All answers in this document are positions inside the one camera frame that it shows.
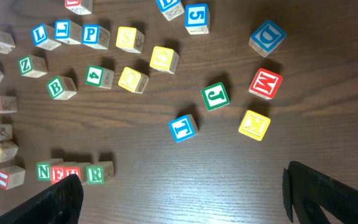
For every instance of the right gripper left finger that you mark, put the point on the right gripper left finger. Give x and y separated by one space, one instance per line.
61 203

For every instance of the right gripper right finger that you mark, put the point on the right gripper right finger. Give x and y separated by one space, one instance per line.
307 193

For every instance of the red E block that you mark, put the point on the red E block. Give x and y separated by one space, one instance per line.
58 171

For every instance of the red u block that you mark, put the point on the red u block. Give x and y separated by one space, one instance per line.
80 7
79 169

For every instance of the green N block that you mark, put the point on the green N block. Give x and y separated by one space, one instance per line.
43 168

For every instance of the green R block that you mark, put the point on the green R block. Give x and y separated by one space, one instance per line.
100 172

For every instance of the red i block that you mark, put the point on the red i block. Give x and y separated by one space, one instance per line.
8 104
11 177

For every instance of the yellow O block left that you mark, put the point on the yellow O block left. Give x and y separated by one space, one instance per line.
8 150

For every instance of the yellow o block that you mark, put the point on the yellow o block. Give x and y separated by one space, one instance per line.
8 150
133 80

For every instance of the yellow K block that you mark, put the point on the yellow K block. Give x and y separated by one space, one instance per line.
254 125

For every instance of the green B block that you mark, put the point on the green B block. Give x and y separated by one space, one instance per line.
61 88

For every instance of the red M block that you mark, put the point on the red M block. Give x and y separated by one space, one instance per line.
265 84

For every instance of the green 4 block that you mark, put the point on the green 4 block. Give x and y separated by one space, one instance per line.
99 77

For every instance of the green J block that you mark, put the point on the green J block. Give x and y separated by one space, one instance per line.
215 96

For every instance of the green Z block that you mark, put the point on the green Z block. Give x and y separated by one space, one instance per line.
32 66

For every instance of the blue Q block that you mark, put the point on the blue Q block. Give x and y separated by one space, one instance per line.
267 38

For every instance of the blue l block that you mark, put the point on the blue l block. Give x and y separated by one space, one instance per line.
68 32
44 37

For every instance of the blue P block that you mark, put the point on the blue P block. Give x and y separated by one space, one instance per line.
95 36

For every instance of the yellow G block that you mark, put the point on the yellow G block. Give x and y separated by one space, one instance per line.
164 59

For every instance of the yellow S block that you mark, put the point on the yellow S block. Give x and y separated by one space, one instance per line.
130 39

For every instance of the red U block top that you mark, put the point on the red U block top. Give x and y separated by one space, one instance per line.
80 7

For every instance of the blue 5 block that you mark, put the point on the blue 5 block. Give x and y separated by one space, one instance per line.
197 19

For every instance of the blue D block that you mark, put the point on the blue D block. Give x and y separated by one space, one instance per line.
170 8

